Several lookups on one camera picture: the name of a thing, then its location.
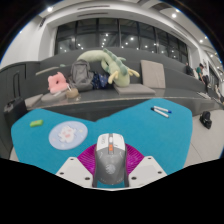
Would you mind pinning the person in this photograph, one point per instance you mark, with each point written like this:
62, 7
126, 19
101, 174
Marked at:
201, 75
189, 69

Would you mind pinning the flat grey seat cushion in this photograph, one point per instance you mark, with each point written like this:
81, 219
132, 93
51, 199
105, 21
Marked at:
135, 89
51, 96
33, 100

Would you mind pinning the grey and white computer mouse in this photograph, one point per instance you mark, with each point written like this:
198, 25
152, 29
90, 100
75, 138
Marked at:
110, 160

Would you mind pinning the pink plush cushion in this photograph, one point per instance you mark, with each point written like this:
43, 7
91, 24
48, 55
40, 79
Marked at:
57, 83

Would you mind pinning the dark blue patterned bag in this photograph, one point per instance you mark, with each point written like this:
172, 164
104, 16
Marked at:
101, 81

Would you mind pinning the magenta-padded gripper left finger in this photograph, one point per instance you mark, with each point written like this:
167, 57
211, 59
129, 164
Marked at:
75, 170

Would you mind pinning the round light blue mouse pad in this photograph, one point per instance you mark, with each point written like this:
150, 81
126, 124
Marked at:
68, 135

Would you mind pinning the small tan round pouch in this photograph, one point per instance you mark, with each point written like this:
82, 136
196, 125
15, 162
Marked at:
72, 93

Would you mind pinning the dark glass window wall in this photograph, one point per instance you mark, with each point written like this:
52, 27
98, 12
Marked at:
116, 36

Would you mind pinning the black bag on floor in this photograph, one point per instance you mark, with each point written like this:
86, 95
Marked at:
205, 120

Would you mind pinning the green dragon plush toy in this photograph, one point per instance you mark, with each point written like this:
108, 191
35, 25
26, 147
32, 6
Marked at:
118, 71

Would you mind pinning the grey backpack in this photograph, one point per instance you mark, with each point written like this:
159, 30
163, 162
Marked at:
81, 75

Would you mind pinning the white marker with blue cap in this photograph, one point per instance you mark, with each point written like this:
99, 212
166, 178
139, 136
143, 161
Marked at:
162, 109

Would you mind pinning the round ceiling lights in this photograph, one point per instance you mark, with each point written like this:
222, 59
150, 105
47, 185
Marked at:
173, 15

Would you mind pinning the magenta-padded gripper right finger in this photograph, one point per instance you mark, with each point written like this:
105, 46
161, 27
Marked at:
148, 170

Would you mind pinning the small green eraser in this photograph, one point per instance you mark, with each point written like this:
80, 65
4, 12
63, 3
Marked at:
36, 123

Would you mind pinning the upright beige square cushion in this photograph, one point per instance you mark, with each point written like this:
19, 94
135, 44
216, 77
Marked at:
153, 74

